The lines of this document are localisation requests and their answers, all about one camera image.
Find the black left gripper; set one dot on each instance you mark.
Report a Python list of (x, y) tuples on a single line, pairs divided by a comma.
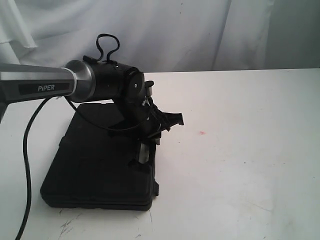
[(138, 122)]

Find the black plastic tool case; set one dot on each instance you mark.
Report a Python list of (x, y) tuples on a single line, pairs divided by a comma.
[(96, 171)]

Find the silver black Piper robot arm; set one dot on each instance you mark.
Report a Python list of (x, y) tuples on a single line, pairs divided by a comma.
[(88, 80)]

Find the white backdrop curtain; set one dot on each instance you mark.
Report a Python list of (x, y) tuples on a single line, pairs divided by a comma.
[(164, 35)]

